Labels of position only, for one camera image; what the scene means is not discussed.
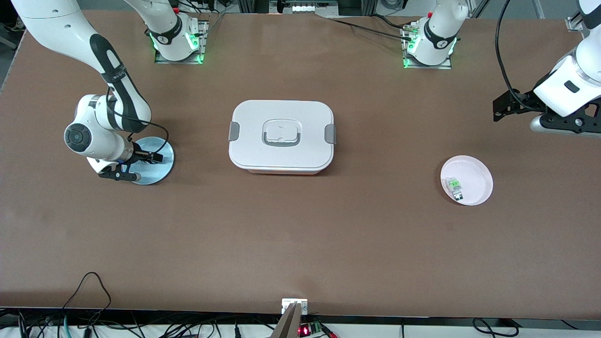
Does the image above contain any white lidded lunch box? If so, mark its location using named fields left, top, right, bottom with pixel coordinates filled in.
left=228, top=100, right=337, bottom=175

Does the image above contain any pink plate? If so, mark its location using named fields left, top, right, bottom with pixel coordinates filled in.
left=440, top=155, right=493, bottom=206

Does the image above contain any small white bracket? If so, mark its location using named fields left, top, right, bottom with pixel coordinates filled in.
left=281, top=298, right=308, bottom=315

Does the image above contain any white light strip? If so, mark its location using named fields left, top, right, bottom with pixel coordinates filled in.
left=291, top=3, right=338, bottom=13

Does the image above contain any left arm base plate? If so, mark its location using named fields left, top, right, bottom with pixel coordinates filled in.
left=402, top=24, right=453, bottom=70

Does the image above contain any light blue plate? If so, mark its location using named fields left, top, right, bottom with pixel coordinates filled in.
left=125, top=137, right=175, bottom=185

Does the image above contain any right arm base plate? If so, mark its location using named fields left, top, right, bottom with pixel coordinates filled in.
left=154, top=19, right=210, bottom=64

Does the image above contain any aluminium camera mount bar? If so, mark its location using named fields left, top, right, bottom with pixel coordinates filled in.
left=270, top=302, right=304, bottom=338

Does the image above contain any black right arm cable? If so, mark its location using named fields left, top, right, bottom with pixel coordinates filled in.
left=106, top=87, right=170, bottom=158

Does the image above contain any black coiled cable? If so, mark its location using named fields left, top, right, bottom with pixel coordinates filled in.
left=471, top=318, right=519, bottom=338

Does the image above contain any black cable across table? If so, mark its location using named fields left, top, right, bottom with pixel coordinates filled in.
left=324, top=15, right=415, bottom=42

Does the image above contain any red LED circuit board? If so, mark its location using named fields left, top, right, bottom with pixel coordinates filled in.
left=298, top=319, right=338, bottom=338

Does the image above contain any black looped cable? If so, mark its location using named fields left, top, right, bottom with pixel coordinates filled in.
left=62, top=271, right=112, bottom=329

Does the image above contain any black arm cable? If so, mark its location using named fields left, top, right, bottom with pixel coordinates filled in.
left=495, top=0, right=526, bottom=109
left=106, top=87, right=170, bottom=158

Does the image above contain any green push-button switch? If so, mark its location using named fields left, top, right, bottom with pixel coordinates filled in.
left=446, top=177, right=465, bottom=201

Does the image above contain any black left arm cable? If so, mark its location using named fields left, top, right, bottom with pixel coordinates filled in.
left=495, top=0, right=526, bottom=109

